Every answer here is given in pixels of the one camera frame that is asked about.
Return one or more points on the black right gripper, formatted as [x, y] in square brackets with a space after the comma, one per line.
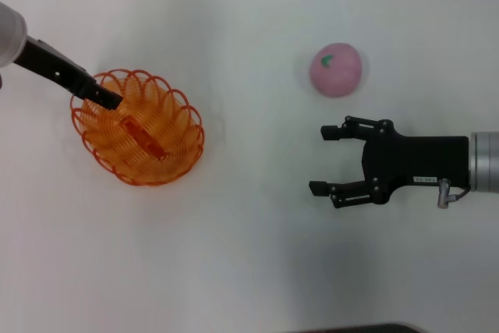
[417, 161]

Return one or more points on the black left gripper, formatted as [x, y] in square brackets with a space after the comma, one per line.
[50, 64]

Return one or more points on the orange plastic woven basket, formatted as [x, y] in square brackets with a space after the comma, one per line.
[156, 142]

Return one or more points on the pink peach with green leaf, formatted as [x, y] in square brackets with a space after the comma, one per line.
[336, 72]

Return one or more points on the dark rounded robot base edge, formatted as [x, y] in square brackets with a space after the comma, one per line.
[370, 329]

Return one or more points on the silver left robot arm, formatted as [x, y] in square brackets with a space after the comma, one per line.
[9, 32]

